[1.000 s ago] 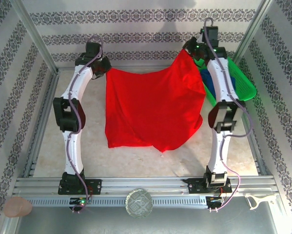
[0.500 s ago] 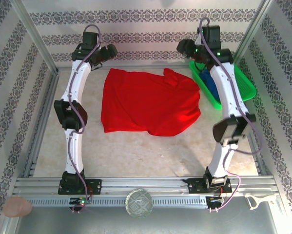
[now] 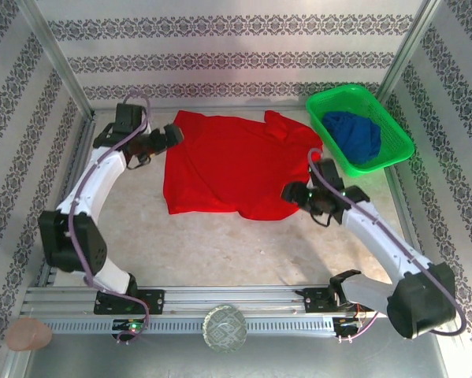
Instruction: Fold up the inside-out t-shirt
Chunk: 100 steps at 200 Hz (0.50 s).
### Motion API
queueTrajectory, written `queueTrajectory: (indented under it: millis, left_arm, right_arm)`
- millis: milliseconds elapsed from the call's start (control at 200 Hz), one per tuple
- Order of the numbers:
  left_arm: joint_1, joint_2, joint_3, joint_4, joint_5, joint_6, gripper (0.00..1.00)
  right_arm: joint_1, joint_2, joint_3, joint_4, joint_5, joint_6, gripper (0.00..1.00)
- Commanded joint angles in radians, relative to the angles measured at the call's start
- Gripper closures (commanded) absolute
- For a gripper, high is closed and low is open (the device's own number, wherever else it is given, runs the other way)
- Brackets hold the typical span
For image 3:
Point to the aluminium mounting rail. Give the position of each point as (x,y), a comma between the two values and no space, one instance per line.
(220,295)

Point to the pink plastic cup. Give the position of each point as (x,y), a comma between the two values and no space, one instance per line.
(28,334)

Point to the aluminium side rail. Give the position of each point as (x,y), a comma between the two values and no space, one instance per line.
(85,136)
(399,197)

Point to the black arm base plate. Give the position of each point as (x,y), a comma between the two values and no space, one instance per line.
(318,301)
(153,301)

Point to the aluminium corner post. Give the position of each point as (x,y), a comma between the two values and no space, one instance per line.
(60,59)
(409,47)

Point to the green plastic basket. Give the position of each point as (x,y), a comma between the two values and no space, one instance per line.
(397,138)

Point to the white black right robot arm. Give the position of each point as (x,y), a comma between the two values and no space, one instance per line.
(377,236)

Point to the aluminium back rail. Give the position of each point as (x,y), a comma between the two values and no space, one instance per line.
(220,108)

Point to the red t-shirt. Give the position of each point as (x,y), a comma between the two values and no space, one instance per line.
(235,169)

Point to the blue cloth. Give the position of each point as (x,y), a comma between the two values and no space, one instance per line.
(355,138)

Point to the patterned round glass dish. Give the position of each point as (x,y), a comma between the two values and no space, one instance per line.
(224,330)

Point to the small connector board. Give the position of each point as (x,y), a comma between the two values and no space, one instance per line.
(129,326)
(348,325)

